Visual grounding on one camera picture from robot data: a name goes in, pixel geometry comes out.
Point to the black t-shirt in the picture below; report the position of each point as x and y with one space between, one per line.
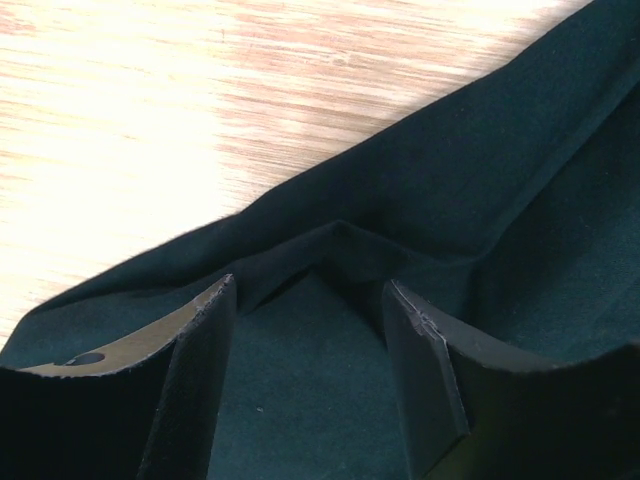
511 205

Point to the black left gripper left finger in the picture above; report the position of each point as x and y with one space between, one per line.
142 407

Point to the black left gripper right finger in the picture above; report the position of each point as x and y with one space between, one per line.
474 407

